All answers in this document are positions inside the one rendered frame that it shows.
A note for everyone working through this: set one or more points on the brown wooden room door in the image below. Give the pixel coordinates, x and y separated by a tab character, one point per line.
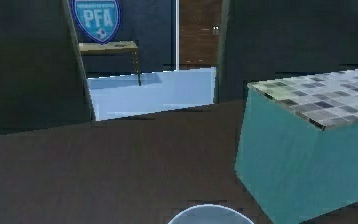
198	33

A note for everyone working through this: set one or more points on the tan wooden side table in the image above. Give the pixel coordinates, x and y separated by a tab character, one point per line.
108	47

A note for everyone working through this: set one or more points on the teal counter with tiled top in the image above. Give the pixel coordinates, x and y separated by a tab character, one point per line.
287	160

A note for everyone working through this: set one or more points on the blue shield wall emblem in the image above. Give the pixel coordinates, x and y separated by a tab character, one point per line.
96	18

